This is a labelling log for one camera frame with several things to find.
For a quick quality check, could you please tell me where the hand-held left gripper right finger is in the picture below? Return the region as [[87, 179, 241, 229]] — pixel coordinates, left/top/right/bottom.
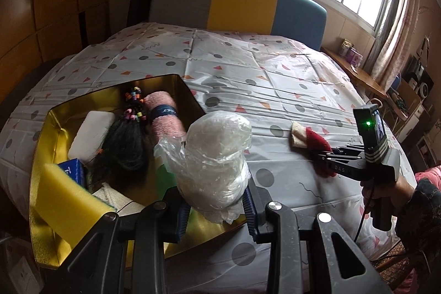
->
[[241, 177, 393, 294]]

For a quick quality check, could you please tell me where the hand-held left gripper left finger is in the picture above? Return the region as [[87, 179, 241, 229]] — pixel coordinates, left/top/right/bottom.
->
[[41, 185, 192, 294]]

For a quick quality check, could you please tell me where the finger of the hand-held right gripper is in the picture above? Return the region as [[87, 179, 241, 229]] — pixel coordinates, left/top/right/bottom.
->
[[332, 144, 366, 157], [312, 150, 345, 164]]

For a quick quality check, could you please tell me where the red sock with cream cuff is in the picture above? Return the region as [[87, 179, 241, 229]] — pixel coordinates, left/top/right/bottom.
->
[[290, 121, 340, 179]]

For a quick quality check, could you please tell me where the green hat-shaped bottle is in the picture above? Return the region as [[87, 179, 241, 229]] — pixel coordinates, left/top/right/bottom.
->
[[155, 161, 181, 200]]

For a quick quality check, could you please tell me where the clear plastic bag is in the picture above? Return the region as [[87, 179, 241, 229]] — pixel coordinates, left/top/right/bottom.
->
[[153, 110, 253, 225]]

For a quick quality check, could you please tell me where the black wig with beads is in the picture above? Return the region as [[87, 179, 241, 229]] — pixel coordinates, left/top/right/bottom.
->
[[90, 85, 149, 182]]

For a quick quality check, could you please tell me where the pink towel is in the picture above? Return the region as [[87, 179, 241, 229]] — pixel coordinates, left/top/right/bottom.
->
[[143, 91, 187, 143]]

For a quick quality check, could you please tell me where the yellow sponge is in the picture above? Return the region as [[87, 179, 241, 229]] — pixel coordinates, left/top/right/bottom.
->
[[34, 162, 118, 244]]

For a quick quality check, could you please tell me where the blue tissue packet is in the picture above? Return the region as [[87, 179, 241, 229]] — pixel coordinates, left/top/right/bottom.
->
[[57, 158, 87, 191]]

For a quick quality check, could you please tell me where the white foam block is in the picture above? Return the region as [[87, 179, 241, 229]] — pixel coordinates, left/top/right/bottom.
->
[[67, 111, 116, 162]]

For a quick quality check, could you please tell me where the gold metal tin box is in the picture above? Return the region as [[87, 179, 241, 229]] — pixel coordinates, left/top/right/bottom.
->
[[28, 74, 249, 270]]

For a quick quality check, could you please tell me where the person's right forearm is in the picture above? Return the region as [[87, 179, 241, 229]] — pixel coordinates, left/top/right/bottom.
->
[[394, 170, 441, 284]]

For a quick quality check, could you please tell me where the person's right hand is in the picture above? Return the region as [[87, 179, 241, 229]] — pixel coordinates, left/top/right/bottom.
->
[[360, 178, 377, 212]]

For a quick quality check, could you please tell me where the pink cloth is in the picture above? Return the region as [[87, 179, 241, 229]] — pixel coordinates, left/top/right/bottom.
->
[[415, 166, 441, 185]]

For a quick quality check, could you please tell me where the brown cardboard box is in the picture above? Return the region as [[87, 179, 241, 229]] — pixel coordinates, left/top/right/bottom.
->
[[394, 78, 424, 119]]

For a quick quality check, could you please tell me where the wooden shelf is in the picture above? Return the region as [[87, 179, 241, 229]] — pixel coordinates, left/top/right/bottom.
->
[[321, 47, 388, 98]]

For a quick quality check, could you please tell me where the black stereo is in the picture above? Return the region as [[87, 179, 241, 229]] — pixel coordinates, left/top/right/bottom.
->
[[403, 55, 435, 105]]

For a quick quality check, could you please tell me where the purple small box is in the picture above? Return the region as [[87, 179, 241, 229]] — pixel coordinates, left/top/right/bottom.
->
[[348, 48, 363, 66]]

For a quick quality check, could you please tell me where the printed plastic sheet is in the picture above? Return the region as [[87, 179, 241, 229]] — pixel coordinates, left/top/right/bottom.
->
[[0, 22, 419, 294]]

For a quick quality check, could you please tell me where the striped beige curtain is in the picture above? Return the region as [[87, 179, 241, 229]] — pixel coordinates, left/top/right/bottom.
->
[[370, 0, 426, 90]]

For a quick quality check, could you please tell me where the grey yellow blue headboard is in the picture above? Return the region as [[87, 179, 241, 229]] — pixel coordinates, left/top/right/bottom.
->
[[148, 0, 327, 50]]

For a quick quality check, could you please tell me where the black cable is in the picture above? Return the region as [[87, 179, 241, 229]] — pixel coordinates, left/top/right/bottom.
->
[[354, 192, 374, 243]]

